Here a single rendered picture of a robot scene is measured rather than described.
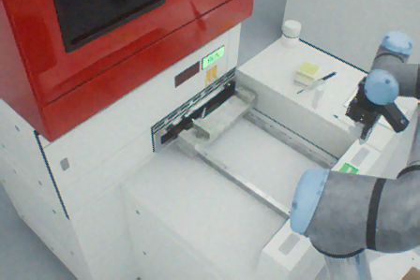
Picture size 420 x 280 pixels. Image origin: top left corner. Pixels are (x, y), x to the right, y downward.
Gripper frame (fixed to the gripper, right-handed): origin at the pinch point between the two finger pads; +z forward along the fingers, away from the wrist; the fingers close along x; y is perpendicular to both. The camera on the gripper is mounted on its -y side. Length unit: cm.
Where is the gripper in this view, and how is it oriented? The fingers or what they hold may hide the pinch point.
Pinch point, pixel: (364, 141)
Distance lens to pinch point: 129.2
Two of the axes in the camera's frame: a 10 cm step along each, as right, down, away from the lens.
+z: -0.5, 7.0, 7.1
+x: -6.5, 5.2, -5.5
